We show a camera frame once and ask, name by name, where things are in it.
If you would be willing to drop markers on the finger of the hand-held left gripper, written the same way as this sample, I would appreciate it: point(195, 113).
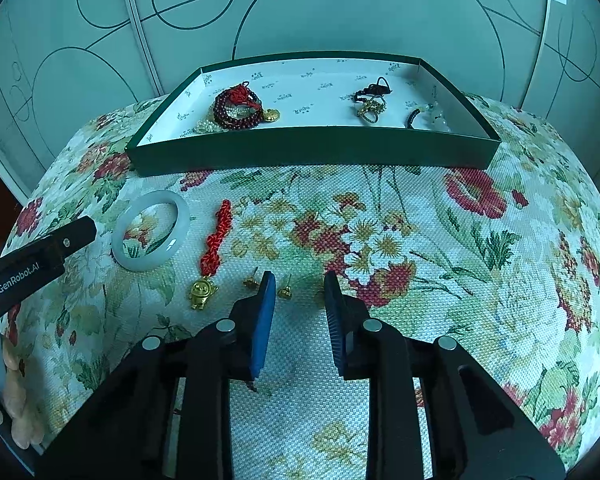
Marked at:
point(72, 235)

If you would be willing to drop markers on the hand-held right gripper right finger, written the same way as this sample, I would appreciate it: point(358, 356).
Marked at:
point(336, 330)

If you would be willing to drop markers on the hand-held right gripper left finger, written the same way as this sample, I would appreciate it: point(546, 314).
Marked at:
point(262, 330)

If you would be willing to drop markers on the small gold earring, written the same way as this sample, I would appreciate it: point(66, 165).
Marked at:
point(284, 291)
point(252, 282)

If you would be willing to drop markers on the red knot gold figure charm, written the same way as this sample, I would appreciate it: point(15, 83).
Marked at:
point(211, 255)

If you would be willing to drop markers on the pale jade bangle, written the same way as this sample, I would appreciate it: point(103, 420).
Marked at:
point(180, 215)

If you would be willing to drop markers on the green shallow box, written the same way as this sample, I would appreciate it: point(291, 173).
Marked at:
point(320, 152)

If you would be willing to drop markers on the person's left hand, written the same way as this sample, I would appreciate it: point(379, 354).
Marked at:
point(22, 400)

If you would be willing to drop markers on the floral cloth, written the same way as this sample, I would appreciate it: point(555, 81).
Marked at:
point(430, 260)

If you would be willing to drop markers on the frosted glass wardrobe doors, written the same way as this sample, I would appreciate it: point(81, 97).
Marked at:
point(330, 10)

